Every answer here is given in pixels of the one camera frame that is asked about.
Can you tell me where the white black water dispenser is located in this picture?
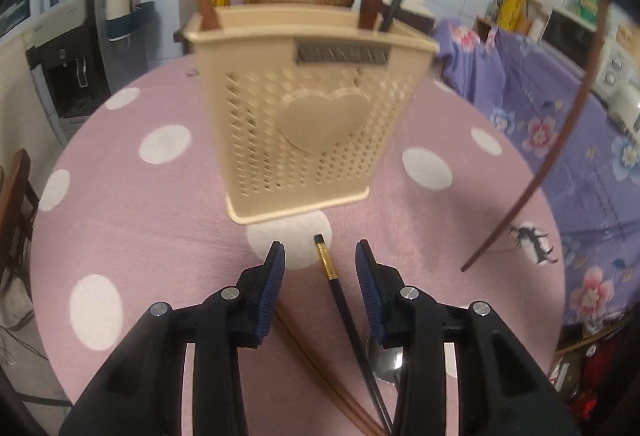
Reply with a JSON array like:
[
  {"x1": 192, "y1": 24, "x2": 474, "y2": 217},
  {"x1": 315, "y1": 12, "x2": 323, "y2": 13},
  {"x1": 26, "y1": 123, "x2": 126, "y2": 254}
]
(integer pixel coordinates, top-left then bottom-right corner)
[{"x1": 22, "y1": 0, "x2": 113, "y2": 119}]

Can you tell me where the brown cooker with white lid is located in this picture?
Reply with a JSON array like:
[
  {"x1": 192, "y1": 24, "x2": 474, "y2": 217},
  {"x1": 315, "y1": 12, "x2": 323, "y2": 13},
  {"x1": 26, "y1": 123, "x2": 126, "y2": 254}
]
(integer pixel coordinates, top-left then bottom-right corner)
[{"x1": 385, "y1": 0, "x2": 431, "y2": 34}]

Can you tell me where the beige perforated utensil holder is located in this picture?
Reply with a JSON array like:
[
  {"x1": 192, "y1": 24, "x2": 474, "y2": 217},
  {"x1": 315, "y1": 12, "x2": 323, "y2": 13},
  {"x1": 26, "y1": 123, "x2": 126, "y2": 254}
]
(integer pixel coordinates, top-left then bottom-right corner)
[{"x1": 182, "y1": 6, "x2": 441, "y2": 224}]

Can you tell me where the plain metal spoon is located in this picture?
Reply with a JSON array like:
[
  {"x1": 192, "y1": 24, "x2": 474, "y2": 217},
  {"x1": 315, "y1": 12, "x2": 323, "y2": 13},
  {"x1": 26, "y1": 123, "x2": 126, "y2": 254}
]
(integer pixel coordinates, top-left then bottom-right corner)
[{"x1": 366, "y1": 333, "x2": 407, "y2": 384}]

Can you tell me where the blue white wall holder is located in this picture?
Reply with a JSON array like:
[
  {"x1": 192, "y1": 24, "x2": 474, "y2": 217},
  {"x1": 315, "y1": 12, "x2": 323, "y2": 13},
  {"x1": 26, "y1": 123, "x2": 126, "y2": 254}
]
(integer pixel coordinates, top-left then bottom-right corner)
[{"x1": 102, "y1": 1, "x2": 156, "y2": 42}]

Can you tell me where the wooden chair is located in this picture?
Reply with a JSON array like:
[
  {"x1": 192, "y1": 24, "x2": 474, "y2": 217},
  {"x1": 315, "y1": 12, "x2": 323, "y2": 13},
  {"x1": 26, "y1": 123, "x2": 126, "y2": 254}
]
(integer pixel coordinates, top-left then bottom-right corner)
[{"x1": 0, "y1": 148, "x2": 41, "y2": 297}]

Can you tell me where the white microwave oven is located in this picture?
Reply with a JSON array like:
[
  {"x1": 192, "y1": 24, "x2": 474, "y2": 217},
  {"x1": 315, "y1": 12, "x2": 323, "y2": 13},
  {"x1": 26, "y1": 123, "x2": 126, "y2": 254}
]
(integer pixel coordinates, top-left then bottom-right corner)
[{"x1": 542, "y1": 8, "x2": 638, "y2": 99}]

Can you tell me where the purple floral cloth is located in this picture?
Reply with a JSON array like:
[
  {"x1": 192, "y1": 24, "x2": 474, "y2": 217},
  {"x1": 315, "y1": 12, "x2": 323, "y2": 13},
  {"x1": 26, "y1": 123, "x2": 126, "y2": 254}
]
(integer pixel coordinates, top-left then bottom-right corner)
[{"x1": 432, "y1": 16, "x2": 640, "y2": 332}]

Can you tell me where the white kettle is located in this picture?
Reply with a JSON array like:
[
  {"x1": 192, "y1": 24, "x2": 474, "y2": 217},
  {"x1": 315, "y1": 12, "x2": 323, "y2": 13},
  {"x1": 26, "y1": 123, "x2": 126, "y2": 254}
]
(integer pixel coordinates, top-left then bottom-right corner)
[{"x1": 605, "y1": 86, "x2": 640, "y2": 142}]

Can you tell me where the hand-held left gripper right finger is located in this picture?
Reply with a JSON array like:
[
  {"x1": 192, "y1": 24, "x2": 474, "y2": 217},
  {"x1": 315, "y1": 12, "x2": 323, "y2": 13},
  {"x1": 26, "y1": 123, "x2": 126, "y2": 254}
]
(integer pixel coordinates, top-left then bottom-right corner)
[{"x1": 355, "y1": 239, "x2": 583, "y2": 436}]

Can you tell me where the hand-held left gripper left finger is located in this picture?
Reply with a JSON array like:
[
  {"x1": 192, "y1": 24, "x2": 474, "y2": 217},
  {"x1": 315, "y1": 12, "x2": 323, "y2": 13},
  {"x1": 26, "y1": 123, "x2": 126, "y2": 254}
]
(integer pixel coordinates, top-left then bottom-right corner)
[{"x1": 59, "y1": 241, "x2": 287, "y2": 436}]

